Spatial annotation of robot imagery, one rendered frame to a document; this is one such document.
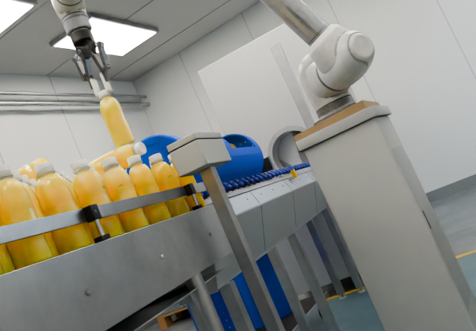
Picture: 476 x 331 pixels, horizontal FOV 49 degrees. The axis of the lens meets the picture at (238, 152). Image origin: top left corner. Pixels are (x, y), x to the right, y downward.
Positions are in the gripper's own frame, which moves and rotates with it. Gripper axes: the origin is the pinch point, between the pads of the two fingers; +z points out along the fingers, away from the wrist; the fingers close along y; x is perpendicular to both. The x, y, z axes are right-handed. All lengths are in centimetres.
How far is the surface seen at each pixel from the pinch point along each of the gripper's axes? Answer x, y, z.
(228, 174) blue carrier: -53, -10, 42
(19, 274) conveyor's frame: 86, -23, 54
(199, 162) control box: 18, -31, 41
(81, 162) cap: 51, -18, 33
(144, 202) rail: 36, -20, 47
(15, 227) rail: 81, -21, 46
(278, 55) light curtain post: -158, -29, -21
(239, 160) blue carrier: -67, -12, 37
